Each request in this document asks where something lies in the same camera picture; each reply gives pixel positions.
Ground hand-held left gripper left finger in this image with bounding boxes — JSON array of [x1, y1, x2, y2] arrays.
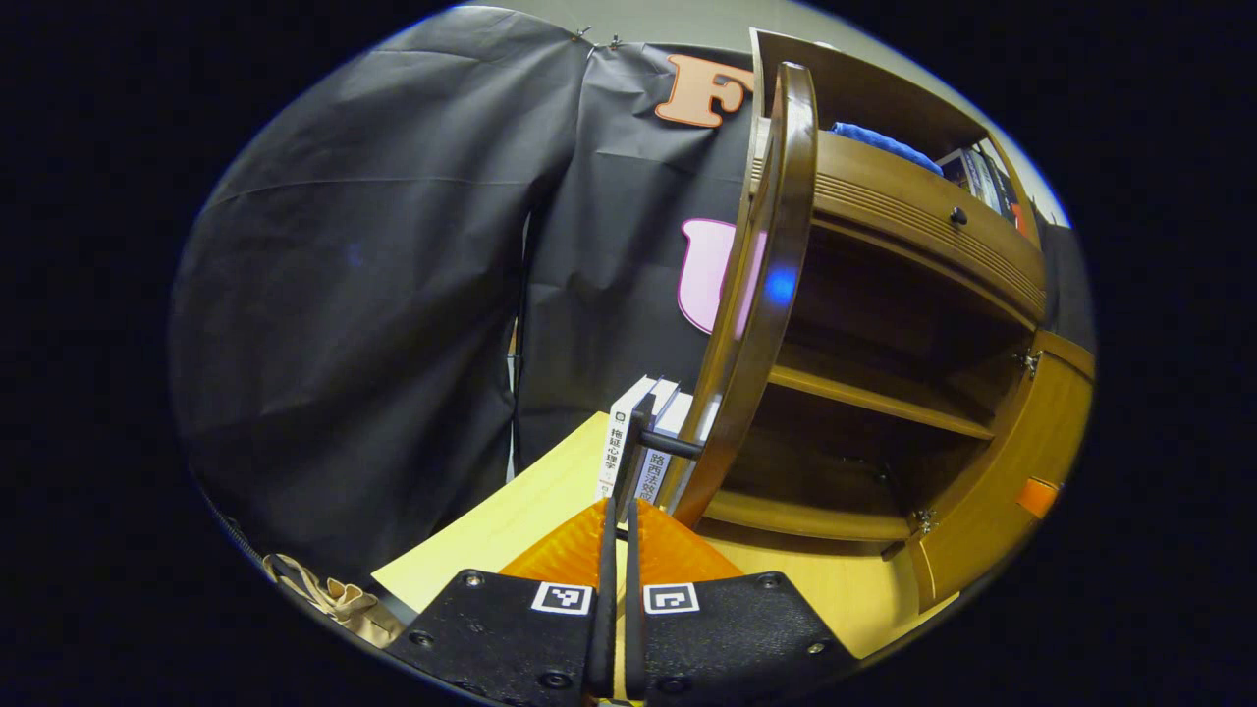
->
[[385, 496, 620, 706]]

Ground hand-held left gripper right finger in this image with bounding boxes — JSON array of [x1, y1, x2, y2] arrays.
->
[[624, 496, 855, 703]]

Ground wooden double-door shoe cabinet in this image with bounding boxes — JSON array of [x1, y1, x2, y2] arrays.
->
[[702, 27, 1050, 546]]

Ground wooden cabinet drawer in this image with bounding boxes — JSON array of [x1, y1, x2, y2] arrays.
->
[[810, 131, 1049, 325]]

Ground pale blue spine book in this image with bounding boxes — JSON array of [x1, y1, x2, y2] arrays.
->
[[638, 393, 718, 512]]

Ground white spine book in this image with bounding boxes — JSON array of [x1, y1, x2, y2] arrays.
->
[[597, 375, 657, 500]]

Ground black backdrop cloth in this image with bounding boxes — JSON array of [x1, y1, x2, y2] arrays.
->
[[167, 5, 1096, 590]]

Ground blue folded towel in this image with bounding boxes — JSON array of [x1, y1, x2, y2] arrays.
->
[[830, 121, 944, 178]]

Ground grey spine book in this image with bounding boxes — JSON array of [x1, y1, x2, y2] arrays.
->
[[957, 145, 1003, 212]]

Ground beige cloth strap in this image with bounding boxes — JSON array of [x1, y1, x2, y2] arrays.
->
[[263, 553, 394, 644]]

